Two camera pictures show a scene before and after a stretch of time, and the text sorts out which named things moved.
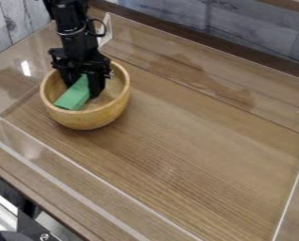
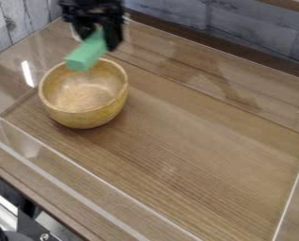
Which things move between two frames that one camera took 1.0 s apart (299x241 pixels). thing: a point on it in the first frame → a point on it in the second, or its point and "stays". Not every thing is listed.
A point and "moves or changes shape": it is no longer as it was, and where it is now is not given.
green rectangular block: x=74 y=97 moves or changes shape
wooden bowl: x=100 y=110 stays
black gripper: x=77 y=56 → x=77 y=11
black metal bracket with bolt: x=32 y=227 stays
